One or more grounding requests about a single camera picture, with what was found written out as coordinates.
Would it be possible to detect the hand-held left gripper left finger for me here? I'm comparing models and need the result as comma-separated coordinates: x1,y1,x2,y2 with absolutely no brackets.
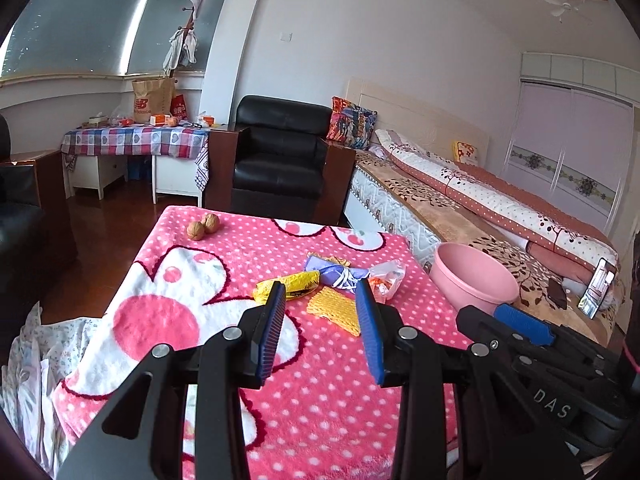
56,282,288,480

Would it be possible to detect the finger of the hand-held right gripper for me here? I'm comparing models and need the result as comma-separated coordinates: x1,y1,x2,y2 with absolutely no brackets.
492,303,558,347
456,304,521,358

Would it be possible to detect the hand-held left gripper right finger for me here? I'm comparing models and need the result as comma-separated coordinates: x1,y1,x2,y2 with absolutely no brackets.
354,277,583,480

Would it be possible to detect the yellow foam net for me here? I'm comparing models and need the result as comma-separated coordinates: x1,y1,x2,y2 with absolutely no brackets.
306,287,362,337

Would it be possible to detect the pink plastic basin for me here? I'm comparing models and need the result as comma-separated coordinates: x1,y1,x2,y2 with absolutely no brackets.
429,242,521,317

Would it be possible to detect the yellow snack wrapper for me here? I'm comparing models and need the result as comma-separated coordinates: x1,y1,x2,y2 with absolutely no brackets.
252,270,321,305

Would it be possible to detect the clear plastic bag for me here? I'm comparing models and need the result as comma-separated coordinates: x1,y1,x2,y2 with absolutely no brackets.
367,260,407,303

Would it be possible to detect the purple wrapper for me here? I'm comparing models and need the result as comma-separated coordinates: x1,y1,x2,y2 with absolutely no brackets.
305,255,371,291

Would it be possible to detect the black smartphone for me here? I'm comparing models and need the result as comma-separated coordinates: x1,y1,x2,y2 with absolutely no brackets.
545,280,568,308

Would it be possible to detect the upright smartphone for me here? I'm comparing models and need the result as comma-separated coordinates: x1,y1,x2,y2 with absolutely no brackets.
577,257,618,320

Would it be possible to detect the pink dotted blanket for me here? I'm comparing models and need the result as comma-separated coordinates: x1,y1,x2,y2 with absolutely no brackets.
50,205,476,480

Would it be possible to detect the bed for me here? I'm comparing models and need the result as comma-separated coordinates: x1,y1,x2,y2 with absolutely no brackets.
345,77,626,341

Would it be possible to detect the folded floral quilt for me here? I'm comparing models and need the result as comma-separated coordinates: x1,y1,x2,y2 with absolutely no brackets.
375,129,620,281

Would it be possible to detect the brown leaf-print bedspread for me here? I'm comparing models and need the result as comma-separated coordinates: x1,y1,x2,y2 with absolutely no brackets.
355,150,621,331

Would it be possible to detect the yellow floral pillow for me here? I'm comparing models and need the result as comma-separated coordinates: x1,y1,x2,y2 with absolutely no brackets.
452,140,479,165

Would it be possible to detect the white wardrobe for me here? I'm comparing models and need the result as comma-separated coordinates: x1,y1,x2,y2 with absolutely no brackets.
502,51,640,238

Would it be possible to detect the black leather armchair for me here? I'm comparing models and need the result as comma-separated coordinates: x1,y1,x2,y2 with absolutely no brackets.
205,95,357,226

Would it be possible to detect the colourful printed pillow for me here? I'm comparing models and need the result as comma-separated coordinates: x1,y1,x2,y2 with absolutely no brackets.
326,96,378,150

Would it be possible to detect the checkered tablecloth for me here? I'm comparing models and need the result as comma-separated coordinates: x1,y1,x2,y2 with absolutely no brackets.
60,125,211,192

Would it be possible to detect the pale floral cloth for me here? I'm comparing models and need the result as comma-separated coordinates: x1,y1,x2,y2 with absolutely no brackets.
0,302,108,466

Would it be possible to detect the brown paper bag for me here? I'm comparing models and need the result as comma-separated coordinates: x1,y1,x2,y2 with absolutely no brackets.
131,77,176,123

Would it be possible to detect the black leather sofa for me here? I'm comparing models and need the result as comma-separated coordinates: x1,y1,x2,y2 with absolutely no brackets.
0,115,78,341

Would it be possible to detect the white garment on rack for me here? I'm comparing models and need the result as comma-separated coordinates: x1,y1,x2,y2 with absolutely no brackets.
162,27,199,73

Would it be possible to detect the white ceiling fan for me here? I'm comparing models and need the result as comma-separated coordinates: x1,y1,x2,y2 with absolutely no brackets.
540,0,593,23

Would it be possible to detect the wooden coat rack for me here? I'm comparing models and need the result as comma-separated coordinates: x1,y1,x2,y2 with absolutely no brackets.
170,2,198,81

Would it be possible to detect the window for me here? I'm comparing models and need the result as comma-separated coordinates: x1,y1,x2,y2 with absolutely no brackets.
0,0,238,78

